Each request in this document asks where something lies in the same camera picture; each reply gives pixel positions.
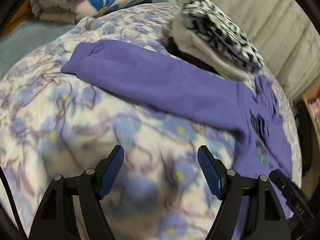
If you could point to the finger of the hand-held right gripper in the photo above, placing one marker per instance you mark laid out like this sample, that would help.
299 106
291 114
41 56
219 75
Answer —
287 191

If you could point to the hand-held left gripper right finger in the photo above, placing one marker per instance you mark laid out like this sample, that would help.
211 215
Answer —
209 172

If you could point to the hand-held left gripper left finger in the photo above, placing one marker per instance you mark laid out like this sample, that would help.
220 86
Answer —
113 172

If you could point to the purple sweatshirt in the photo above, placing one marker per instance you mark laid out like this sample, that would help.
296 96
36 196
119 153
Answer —
160 80

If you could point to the purple floral fleece blanket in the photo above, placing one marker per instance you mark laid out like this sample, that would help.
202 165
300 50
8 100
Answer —
75 120

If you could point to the wooden framed board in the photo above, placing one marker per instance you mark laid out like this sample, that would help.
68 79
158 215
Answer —
312 107

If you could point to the black and white patterned cloth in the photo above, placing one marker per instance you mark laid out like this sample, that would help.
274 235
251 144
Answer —
220 35

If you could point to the light blue bed sheet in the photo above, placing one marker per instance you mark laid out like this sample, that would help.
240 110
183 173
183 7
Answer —
27 42

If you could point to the grey curtain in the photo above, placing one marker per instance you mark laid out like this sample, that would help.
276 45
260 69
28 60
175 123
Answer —
280 25

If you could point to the orange board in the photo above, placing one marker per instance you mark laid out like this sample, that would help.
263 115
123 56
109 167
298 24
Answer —
20 15

